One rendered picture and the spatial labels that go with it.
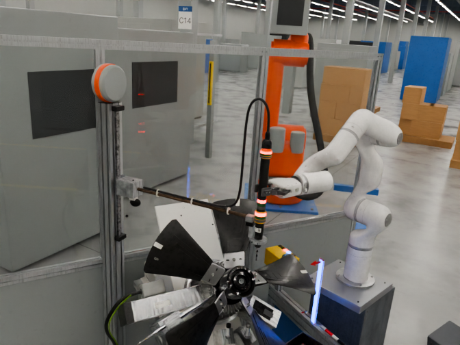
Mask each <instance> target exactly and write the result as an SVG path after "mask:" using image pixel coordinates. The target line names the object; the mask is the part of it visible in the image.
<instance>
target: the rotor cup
mask: <svg viewBox="0 0 460 345"><path fill-rule="evenodd" d="M226 274H227V276H225V277H224V275H226ZM239 279H243V280H244V283H243V284H240V283H239ZM254 289H255V277H254V274H253V273H252V271H251V270H250V269H249V268H247V267H246V266H234V267H232V268H230V269H226V270H225V272H224V274H223V275H222V276H221V278H220V279H219V281H218V282H217V284H216V285H215V286H214V285H212V292H213V295H214V296H215V298H217V297H218V295H219V294H220V293H221V292H222V290H224V292H225V296H226V298H227V305H234V304H236V303H239V302H240V301H241V300H242V298H245V297H247V296H249V295H250V294H251V293H252V292H253V290H254ZM230 293H232V295H230V296H229V295H228V294H230Z"/></svg>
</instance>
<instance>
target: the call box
mask: <svg viewBox="0 0 460 345"><path fill-rule="evenodd" d="M284 254H286V252H285V251H284V250H283V249H281V248H280V247H278V246H272V247H268V248H266V252H265V260H264V263H265V264H266V265H268V264H270V263H272V262H274V261H276V260H278V259H280V258H282V257H283V255H284Z"/></svg>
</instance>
